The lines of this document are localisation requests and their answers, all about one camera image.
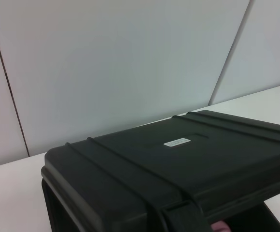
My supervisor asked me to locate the white label sticker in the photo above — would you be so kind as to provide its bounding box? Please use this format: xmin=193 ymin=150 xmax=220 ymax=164
xmin=163 ymin=138 xmax=192 ymax=147

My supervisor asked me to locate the black plastic carrying case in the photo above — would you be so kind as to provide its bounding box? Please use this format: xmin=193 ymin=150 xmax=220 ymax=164
xmin=40 ymin=110 xmax=280 ymax=232

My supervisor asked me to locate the pink peach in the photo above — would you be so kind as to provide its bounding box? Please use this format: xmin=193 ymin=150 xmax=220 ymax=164
xmin=210 ymin=220 xmax=230 ymax=232

